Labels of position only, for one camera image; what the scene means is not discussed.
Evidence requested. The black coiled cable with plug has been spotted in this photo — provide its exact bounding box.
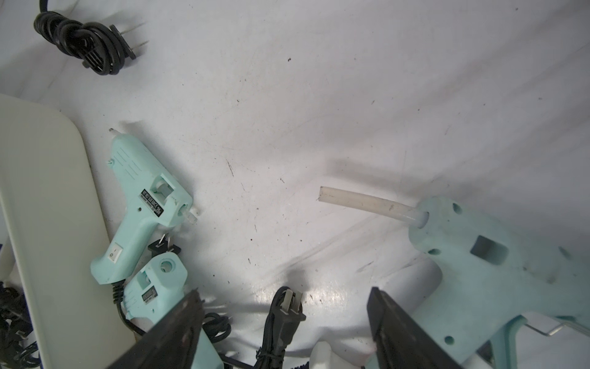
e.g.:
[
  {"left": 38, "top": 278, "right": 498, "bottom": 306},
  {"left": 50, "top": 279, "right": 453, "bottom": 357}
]
[{"left": 33, "top": 0, "right": 138, "bottom": 77}]

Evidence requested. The white glue gun orange trigger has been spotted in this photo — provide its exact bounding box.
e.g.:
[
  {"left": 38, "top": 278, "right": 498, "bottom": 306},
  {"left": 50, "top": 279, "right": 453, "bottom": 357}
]
[{"left": 309, "top": 341, "right": 379, "bottom": 369}]

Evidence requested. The orange gun black cable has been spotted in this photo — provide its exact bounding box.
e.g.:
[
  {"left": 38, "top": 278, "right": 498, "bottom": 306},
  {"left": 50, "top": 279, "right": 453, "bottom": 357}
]
[{"left": 0, "top": 280, "right": 42, "bottom": 369}]

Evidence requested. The mint glue gun with stick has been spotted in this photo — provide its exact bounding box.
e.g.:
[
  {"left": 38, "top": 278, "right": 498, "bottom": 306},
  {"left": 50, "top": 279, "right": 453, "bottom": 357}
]
[{"left": 319, "top": 186, "right": 589, "bottom": 368}]

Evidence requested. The mint green glue gun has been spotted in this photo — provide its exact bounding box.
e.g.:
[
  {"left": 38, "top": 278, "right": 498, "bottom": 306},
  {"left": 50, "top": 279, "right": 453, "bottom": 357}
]
[{"left": 91, "top": 129, "right": 197, "bottom": 284}]

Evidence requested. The cream plastic storage tray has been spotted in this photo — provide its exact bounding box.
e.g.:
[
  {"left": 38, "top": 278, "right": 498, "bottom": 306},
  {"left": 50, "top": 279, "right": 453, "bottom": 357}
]
[{"left": 1, "top": 95, "right": 135, "bottom": 368}]

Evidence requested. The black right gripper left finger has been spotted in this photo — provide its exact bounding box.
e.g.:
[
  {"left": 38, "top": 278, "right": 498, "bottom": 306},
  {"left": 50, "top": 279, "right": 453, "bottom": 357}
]
[{"left": 110, "top": 290, "right": 204, "bottom": 369}]

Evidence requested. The black power cable bundle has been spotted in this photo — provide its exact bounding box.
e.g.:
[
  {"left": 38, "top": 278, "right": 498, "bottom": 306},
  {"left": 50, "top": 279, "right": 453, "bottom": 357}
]
[{"left": 112, "top": 232, "right": 307, "bottom": 369}]

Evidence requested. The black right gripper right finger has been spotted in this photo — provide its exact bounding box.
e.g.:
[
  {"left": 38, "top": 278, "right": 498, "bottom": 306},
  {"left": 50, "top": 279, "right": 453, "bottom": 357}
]
[{"left": 366, "top": 287, "right": 460, "bottom": 369}]

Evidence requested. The small mint glue gun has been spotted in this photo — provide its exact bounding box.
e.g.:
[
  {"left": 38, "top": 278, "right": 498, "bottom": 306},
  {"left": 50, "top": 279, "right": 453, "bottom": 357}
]
[{"left": 123, "top": 252, "right": 224, "bottom": 368}]

